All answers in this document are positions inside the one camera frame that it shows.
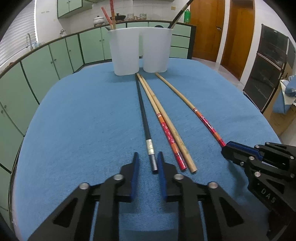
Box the green kitchen cabinets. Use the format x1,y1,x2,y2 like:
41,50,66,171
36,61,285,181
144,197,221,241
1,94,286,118
57,0,98,19
0,21,196,223

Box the black chopstick gold band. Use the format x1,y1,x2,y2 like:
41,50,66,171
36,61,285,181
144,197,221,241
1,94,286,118
168,0,193,29

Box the cardboard box with blue cloth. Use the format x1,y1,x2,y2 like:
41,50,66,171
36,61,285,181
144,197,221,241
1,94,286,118
263,63,295,136

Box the green upper kitchen cabinets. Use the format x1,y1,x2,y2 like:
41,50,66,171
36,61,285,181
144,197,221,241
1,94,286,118
57,0,98,19

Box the wooden door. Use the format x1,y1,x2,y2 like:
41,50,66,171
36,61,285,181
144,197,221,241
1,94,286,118
221,1,255,79
190,0,225,62

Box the black wok on stove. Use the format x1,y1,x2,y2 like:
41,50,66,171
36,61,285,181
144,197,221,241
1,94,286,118
115,13,126,22

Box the white window blinds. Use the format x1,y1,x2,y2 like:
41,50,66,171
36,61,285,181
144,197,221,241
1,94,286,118
1,1,36,65

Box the black glass cabinet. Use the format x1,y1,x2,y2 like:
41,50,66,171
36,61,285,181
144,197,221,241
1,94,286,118
243,24,295,113

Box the red patterned bamboo chopstick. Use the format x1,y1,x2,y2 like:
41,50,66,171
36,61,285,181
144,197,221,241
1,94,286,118
109,0,116,30

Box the right wooden door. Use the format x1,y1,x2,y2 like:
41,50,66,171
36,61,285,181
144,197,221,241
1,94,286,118
221,1,255,79

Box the black chopstick silver band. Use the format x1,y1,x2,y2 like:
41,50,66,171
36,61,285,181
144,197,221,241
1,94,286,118
135,74,158,174

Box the green lower kitchen cabinets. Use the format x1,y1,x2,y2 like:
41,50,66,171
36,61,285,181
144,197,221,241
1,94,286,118
0,21,196,223

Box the blue table mat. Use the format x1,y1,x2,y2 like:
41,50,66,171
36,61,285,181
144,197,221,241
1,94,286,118
13,58,280,240

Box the white twin utensil holder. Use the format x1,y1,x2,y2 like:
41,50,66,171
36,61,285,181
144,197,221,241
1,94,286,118
108,27,172,76

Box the left wooden door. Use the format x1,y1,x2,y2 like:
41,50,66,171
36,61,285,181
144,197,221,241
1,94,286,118
190,0,225,62

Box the red chopstick in holder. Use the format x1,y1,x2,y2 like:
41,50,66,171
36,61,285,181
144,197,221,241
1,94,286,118
101,6,114,30

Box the plain bamboo chopstick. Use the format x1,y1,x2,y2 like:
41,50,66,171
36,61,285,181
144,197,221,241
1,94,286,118
142,77,197,173

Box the white cooking pot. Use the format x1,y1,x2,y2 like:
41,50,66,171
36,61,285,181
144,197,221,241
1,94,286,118
93,16,105,26

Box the green bottle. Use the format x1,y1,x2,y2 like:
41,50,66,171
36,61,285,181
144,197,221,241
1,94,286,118
184,9,191,24

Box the chrome sink faucet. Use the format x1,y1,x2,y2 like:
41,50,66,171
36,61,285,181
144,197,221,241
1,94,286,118
26,33,33,51

